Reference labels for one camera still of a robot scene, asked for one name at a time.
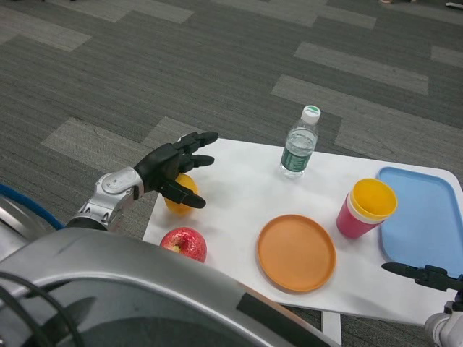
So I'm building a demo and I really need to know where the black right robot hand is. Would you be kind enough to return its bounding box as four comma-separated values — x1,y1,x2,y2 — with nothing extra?
381,262,463,293

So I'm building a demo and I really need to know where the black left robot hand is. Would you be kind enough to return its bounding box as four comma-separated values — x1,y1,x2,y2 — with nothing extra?
134,132,219,210

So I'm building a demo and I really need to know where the yellow lemon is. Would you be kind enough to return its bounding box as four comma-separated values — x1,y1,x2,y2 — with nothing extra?
163,173,199,217

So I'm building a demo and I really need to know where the blue plastic tray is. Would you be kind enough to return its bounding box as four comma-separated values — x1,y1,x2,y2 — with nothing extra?
375,166,463,279

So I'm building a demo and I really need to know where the red apple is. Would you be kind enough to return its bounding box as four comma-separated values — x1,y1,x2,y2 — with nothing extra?
159,226,208,264

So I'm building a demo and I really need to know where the white plastic cup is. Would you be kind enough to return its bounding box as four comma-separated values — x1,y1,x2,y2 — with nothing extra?
347,193,387,228

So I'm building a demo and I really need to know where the yellow plastic cup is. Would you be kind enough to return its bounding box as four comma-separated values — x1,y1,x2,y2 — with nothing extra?
352,178,399,222

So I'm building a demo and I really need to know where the pink plastic cup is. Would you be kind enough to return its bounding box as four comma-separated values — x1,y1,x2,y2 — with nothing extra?
336,197,381,239

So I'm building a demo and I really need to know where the silver robot chest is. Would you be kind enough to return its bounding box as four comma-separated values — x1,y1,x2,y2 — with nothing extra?
0,194,341,347

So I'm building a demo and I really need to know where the white table leg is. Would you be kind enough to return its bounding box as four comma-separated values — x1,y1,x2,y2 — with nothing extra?
320,311,343,347

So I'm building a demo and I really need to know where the clear plastic water bottle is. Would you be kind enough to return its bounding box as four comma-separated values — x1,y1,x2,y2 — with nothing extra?
279,104,322,179

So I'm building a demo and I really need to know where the orange round plate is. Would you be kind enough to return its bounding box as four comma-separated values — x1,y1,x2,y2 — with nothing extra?
257,214,337,293

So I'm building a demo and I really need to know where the blue cable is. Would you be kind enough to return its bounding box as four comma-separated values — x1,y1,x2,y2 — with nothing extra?
0,183,66,231

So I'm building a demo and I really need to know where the black chest cable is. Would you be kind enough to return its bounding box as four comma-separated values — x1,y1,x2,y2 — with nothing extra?
0,270,86,347

